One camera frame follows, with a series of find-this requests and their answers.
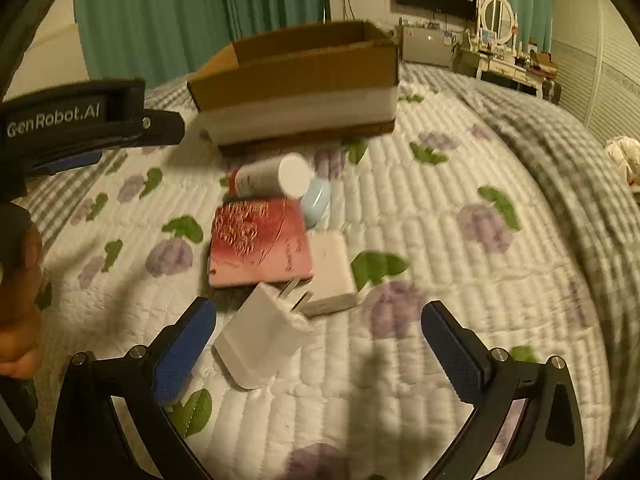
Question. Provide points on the white bottle with red label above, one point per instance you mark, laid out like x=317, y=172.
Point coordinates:
x=265, y=175

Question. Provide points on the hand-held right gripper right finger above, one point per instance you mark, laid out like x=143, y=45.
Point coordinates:
x=452, y=350

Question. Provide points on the silver small fridge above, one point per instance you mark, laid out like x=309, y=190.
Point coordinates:
x=427, y=45

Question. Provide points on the grey checked bedsheet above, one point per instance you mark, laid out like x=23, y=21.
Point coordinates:
x=550, y=125

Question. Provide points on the white charger plug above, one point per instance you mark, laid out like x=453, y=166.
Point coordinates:
x=260, y=340

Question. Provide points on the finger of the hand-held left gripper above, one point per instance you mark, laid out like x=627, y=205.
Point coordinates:
x=65, y=162
x=162, y=127

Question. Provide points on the person's left hand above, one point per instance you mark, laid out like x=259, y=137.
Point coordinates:
x=20, y=310

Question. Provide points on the brown cardboard box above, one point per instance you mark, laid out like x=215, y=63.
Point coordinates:
x=300, y=85

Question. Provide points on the white louvred wardrobe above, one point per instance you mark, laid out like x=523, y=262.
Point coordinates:
x=600, y=60

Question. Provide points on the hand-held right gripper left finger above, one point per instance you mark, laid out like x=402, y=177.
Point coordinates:
x=182, y=355

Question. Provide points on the white dressing table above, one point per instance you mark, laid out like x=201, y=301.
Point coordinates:
x=500, y=62

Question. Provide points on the white oval vanity mirror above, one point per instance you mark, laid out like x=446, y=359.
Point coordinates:
x=497, y=15

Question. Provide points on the white puffer jacket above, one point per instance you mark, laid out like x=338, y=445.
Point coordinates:
x=625, y=160

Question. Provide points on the floral quilted mat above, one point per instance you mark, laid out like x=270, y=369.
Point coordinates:
x=400, y=285

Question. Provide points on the light blue round case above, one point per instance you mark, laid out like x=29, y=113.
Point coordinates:
x=316, y=204

